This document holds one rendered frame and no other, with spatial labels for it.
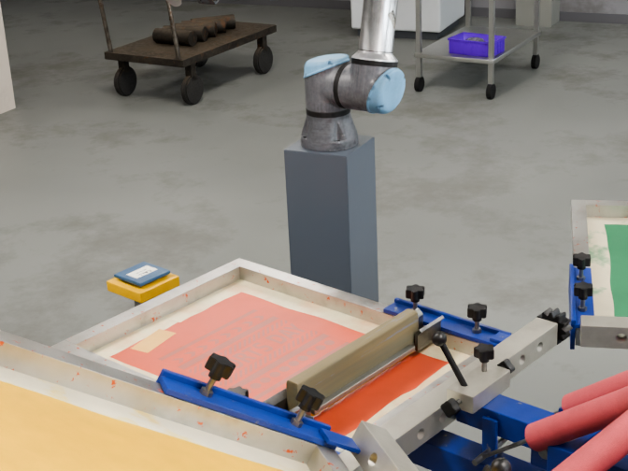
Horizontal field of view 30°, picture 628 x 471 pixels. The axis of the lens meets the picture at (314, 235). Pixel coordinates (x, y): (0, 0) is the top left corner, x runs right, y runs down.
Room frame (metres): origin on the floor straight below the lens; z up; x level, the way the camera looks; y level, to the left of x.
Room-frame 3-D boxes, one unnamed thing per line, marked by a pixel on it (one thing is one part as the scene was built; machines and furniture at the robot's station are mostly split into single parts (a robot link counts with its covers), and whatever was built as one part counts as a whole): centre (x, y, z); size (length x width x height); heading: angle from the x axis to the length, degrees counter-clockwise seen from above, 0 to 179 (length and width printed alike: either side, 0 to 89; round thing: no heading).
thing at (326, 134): (2.93, -0.05, 1.25); 0.15 x 0.15 x 0.10
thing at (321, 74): (2.93, -0.06, 1.37); 0.13 x 0.12 x 0.14; 53
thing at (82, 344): (2.21, 0.09, 0.97); 0.79 x 0.58 x 0.04; 48
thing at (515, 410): (1.83, -0.33, 1.02); 0.17 x 0.06 x 0.05; 48
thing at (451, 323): (2.26, -0.27, 0.97); 0.30 x 0.05 x 0.07; 48
